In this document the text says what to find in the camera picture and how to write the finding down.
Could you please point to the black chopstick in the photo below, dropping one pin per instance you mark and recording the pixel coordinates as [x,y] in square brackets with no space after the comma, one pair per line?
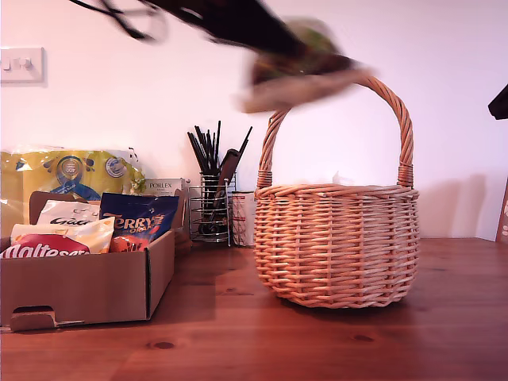
[201,146]
[218,147]
[245,141]
[195,152]

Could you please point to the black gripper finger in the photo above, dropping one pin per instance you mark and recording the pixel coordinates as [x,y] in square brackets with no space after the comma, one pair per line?
[501,105]
[274,35]

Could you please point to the white tin can red lines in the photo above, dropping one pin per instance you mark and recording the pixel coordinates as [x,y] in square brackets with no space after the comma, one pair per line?
[242,218]

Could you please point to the yellow plastic paper roll pack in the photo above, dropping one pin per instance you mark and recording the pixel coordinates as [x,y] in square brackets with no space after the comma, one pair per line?
[79,170]

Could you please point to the brown board with white dots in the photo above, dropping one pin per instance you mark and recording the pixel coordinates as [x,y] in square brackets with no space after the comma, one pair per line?
[504,222]

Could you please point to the brown wooden spatula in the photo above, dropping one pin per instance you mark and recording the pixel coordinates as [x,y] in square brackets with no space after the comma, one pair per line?
[229,166]

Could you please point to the white Porlex box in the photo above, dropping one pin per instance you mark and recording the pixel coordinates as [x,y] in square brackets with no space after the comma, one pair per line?
[162,186]

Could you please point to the white light switch plate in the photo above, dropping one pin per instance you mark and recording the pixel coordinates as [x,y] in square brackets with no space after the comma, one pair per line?
[24,65]

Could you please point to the blue Terry's mini eggs bag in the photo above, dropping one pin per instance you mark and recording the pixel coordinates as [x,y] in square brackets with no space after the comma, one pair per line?
[139,214]

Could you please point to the brown cardboard box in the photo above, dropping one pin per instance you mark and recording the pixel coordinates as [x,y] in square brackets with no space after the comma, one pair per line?
[99,285]

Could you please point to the white crumpled tissue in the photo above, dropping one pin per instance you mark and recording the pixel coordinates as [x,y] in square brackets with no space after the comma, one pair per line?
[340,179]

